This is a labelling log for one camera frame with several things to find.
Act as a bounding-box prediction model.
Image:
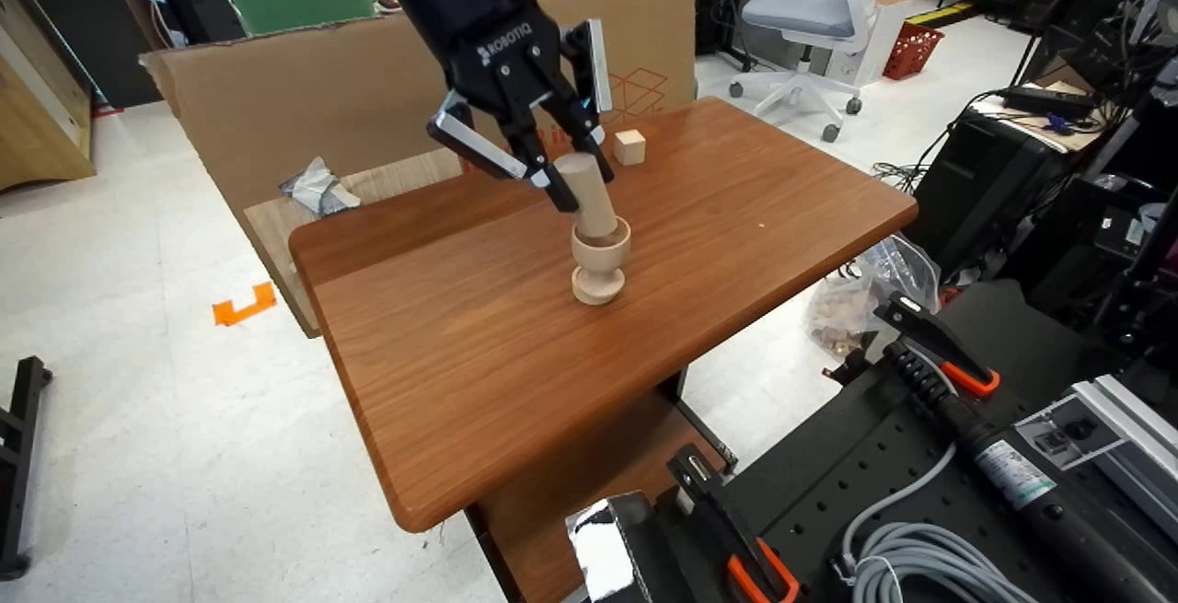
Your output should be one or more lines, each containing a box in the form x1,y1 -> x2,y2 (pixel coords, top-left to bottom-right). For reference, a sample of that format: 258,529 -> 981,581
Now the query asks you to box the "coil of grey cable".
832,442 -> 1045,603

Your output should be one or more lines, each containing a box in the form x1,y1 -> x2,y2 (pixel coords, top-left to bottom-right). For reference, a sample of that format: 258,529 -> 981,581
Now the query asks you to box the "red plastic crate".
882,21 -> 946,82

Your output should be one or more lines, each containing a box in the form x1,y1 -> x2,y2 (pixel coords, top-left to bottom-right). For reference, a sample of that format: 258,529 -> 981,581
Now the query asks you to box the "orange tape piece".
212,282 -> 278,328

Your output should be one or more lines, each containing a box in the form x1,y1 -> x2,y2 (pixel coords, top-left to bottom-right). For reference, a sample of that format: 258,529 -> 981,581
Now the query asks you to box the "crumpled grey paper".
278,157 -> 363,218

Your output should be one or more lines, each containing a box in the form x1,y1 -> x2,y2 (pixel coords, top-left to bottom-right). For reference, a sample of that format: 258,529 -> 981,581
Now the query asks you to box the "black cabinet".
7,0 -> 164,110

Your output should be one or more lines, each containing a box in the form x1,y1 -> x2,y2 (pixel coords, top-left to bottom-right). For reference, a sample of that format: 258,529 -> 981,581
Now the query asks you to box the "light plywood board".
243,147 -> 467,340

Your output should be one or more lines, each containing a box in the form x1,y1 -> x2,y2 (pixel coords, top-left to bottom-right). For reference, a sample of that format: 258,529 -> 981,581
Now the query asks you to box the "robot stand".
644,279 -> 1178,603

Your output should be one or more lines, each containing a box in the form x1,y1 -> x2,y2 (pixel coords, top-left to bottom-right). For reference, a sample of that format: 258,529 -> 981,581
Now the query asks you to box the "wooden cylinder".
555,153 -> 619,241

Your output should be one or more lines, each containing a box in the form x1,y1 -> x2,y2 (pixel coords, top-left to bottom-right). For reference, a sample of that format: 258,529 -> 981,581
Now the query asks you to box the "black floor stand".
0,355 -> 54,582

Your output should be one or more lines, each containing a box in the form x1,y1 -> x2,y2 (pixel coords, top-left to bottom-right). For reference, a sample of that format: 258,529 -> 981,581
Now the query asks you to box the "wooden cabinet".
0,0 -> 98,192

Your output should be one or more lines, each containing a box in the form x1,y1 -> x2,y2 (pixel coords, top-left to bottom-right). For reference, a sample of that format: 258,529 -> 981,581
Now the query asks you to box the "clear bag of wooden pieces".
807,234 -> 942,365

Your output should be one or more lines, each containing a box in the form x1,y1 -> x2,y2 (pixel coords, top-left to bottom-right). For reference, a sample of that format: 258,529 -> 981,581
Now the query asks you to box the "black cylindrical tool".
882,340 -> 1178,603

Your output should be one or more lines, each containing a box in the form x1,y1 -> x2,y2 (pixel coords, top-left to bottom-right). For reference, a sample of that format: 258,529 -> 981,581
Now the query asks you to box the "large cardboard sheet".
138,0 -> 699,339

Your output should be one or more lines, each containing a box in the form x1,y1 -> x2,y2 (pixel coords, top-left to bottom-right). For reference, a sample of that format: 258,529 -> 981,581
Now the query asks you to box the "aluminium profile rail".
1012,373 -> 1178,514

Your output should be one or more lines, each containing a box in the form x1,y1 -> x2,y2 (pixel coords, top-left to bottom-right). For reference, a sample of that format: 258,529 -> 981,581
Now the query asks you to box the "black clamp with orange handle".
666,443 -> 803,603
872,292 -> 1002,400

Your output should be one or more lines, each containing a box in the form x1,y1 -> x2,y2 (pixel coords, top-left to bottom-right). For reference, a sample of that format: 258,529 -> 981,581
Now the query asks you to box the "black computer tower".
906,110 -> 1061,274

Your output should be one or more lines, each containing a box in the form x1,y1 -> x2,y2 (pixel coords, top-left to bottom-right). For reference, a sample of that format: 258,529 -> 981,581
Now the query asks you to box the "wooden cup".
570,215 -> 634,307

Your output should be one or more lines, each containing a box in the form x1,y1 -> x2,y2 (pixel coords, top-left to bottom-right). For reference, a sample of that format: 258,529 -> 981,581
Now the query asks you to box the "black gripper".
382,0 -> 616,214

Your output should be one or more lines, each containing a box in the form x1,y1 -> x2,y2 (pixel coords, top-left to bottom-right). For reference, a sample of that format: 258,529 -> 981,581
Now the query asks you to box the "white office chair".
728,0 -> 899,144

